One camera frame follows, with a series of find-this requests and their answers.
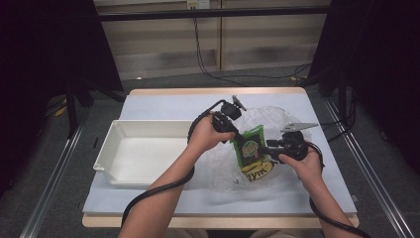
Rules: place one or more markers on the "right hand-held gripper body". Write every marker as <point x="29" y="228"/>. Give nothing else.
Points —
<point x="295" y="147"/>

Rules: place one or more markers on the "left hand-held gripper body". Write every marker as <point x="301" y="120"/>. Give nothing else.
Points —
<point x="224" y="124"/>

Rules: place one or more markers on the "green snack packet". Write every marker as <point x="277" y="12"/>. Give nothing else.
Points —
<point x="252" y="148"/>

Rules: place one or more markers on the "clear plastic bag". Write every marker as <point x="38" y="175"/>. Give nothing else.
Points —
<point x="224" y="172"/>

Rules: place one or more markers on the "white plastic bin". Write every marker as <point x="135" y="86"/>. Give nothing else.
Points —
<point x="142" y="158"/>

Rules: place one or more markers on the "person's left hand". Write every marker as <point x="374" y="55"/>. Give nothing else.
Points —
<point x="203" y="137"/>

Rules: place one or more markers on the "person's right hand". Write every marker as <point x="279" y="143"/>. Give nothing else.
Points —
<point x="308" y="172"/>

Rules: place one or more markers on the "pale blue table mat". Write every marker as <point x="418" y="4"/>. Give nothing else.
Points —
<point x="231" y="205"/>

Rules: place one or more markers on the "black horizontal bar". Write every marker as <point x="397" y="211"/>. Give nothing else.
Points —
<point x="231" y="13"/>

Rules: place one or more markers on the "black curtain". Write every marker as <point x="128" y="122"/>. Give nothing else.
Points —
<point x="379" y="66"/>
<point x="39" y="66"/>

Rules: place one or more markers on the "black metal stand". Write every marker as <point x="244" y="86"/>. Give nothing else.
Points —
<point x="72" y="112"/>

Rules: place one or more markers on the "small yellow object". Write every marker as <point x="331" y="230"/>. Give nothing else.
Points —
<point x="60" y="111"/>

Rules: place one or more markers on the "metal floor rail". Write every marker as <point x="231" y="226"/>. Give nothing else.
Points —
<point x="46" y="195"/>
<point x="373" y="178"/>

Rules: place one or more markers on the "white wall socket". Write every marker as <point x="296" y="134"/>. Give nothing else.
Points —
<point x="198" y="4"/>

